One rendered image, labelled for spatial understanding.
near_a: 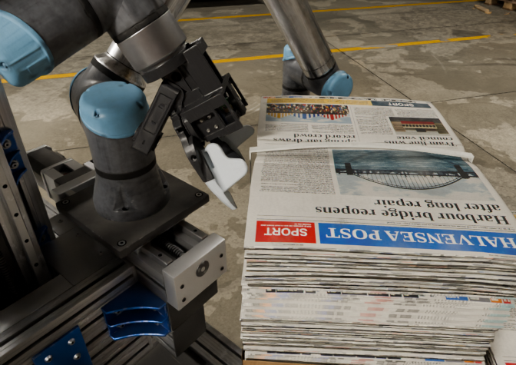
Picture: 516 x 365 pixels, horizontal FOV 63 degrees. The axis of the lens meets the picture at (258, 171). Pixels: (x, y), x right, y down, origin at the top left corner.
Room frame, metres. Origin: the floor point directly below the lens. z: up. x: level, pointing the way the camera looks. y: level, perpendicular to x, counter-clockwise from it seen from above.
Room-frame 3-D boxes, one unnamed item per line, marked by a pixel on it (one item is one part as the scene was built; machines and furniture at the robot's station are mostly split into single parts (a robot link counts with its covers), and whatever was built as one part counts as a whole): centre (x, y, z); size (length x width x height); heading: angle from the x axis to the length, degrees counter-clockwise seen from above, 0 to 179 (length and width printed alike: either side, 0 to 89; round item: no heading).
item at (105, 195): (0.70, 0.26, 0.87); 0.15 x 0.15 x 0.10
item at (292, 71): (1.04, -0.11, 0.98); 0.11 x 0.08 x 0.11; 29
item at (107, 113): (0.71, 0.26, 0.98); 0.13 x 0.12 x 0.14; 29
